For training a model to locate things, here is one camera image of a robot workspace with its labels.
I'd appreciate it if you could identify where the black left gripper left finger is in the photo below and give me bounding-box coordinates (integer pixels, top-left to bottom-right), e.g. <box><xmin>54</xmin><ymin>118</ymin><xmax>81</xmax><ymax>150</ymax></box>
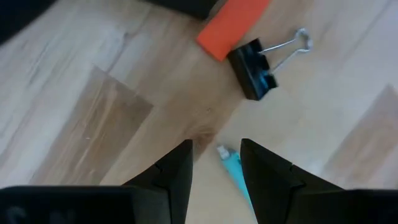
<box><xmin>123</xmin><ymin>139</ymin><xmax>195</xmax><ymax>224</ymax></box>

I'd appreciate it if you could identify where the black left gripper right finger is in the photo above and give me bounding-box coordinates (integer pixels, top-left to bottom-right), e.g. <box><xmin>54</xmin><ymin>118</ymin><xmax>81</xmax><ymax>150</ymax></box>
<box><xmin>239</xmin><ymin>138</ymin><xmax>345</xmax><ymax>224</ymax></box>

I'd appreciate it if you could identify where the teal pen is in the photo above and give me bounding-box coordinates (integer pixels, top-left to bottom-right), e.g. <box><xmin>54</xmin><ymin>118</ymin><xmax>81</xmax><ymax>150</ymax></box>
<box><xmin>216</xmin><ymin>144</ymin><xmax>254</xmax><ymax>212</ymax></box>

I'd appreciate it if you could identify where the black binder clip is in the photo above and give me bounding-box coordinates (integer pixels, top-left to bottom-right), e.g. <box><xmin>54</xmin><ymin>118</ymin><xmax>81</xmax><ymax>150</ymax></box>
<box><xmin>226</xmin><ymin>27</ymin><xmax>313</xmax><ymax>101</ymax></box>

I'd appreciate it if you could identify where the orange eraser block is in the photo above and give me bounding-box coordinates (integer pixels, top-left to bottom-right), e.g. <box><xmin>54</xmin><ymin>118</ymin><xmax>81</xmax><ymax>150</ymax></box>
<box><xmin>195</xmin><ymin>0</ymin><xmax>271</xmax><ymax>62</ymax></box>

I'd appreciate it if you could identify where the black mesh desk organizer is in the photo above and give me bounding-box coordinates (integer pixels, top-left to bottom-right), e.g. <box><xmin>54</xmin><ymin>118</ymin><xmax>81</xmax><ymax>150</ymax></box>
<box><xmin>139</xmin><ymin>0</ymin><xmax>220</xmax><ymax>20</ymax></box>

